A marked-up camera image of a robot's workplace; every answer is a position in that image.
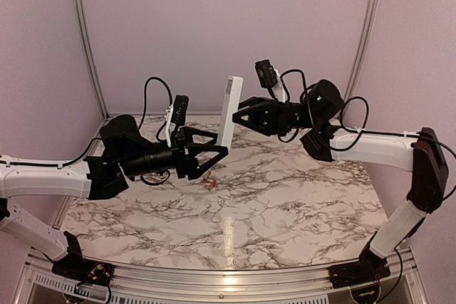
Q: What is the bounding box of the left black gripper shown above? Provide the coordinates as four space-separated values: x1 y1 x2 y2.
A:
120 126 229 179

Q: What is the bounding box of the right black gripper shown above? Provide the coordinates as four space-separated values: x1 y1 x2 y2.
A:
226 95 319 136

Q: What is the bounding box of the white remote control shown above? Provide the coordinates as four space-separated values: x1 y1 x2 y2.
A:
217 75 244 150

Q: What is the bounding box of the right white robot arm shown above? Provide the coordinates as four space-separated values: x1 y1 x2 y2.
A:
232 80 449 281

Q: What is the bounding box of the orange AAA battery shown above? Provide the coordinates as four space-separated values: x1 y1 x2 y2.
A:
207 180 217 190

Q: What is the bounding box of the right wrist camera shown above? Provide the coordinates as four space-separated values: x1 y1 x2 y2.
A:
254 59 277 88

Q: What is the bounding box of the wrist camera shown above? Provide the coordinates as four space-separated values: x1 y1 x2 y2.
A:
171 95 189 126
254 59 277 88

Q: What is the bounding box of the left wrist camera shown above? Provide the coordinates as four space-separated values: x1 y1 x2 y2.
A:
171 95 189 126

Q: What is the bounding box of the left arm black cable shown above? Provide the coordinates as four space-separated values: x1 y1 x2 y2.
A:
56 75 174 186

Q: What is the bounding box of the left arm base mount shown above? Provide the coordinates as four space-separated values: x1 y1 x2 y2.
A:
52 231 114 287

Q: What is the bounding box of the right aluminium frame post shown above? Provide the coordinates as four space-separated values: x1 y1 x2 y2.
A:
344 0 379 100

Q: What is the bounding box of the aluminium frame post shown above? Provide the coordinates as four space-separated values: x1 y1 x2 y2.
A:
344 0 379 100
73 0 109 121

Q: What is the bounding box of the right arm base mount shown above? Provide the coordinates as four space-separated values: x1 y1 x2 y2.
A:
328 261 391 288

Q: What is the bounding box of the left aluminium frame post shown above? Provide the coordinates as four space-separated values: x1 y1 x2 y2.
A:
73 0 109 121

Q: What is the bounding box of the front aluminium rail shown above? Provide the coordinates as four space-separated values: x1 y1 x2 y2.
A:
13 248 429 303

